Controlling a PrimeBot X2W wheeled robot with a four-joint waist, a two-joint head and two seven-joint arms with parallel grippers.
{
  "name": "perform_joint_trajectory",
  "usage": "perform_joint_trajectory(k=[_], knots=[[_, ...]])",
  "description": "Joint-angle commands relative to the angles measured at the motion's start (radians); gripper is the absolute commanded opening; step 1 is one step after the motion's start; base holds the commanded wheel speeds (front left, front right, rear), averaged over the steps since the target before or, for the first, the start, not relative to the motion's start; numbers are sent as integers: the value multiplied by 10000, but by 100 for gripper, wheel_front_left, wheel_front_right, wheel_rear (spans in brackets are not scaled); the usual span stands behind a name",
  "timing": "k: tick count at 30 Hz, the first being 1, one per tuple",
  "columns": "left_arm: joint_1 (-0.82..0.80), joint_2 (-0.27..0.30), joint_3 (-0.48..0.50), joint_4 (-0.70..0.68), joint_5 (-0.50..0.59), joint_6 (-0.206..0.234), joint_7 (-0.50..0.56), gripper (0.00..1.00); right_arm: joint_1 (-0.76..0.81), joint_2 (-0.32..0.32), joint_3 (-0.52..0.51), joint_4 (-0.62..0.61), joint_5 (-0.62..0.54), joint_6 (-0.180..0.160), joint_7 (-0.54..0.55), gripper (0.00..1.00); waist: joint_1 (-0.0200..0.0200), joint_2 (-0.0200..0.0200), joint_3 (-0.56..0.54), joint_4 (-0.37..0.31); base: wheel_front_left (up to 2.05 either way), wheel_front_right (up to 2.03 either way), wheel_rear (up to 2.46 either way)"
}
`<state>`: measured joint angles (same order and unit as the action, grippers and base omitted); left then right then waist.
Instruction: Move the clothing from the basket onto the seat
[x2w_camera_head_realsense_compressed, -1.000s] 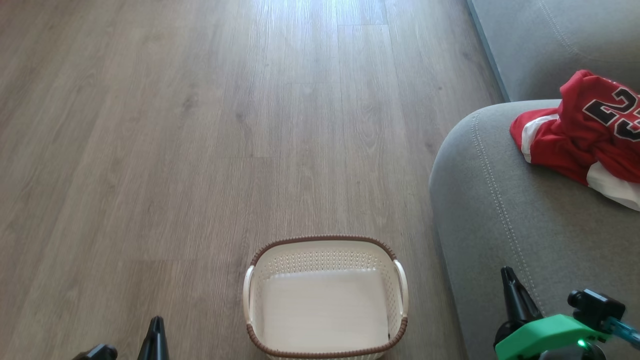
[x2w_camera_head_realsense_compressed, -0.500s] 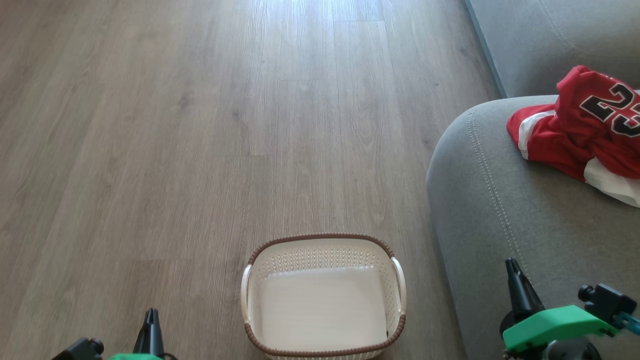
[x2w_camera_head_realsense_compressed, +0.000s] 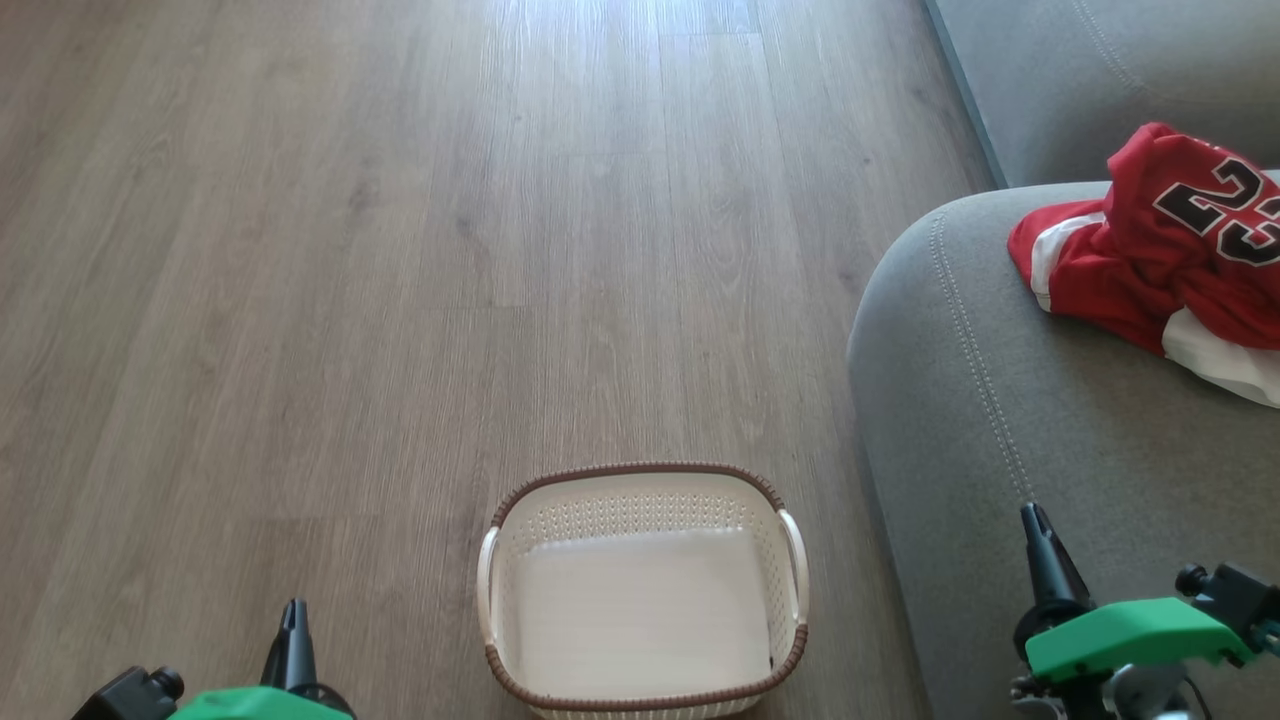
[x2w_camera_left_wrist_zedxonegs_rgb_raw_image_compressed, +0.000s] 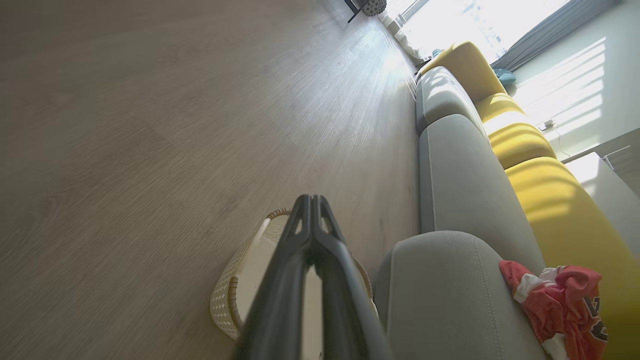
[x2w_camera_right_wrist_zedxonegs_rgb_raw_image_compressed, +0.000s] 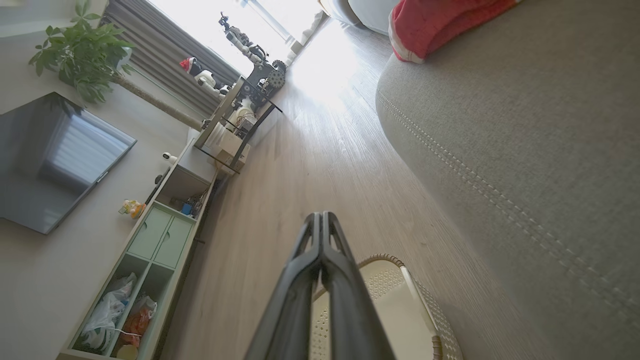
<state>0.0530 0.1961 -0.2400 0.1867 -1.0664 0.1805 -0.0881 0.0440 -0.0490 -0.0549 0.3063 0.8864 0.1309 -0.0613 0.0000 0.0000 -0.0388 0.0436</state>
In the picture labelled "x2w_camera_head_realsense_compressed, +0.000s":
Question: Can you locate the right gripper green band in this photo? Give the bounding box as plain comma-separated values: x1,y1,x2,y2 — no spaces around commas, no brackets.
1010,501,1257,720

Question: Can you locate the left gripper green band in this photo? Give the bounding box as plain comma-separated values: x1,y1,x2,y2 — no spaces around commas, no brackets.
168,598,357,720

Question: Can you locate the red and white jersey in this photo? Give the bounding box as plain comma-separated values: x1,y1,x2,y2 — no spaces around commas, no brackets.
1007,121,1280,410

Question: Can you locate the white perforated laundry basket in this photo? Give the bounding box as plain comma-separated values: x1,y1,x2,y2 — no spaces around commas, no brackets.
476,461,810,720

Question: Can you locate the grey fabric sofa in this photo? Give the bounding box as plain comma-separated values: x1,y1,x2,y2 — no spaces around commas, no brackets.
847,0,1280,720

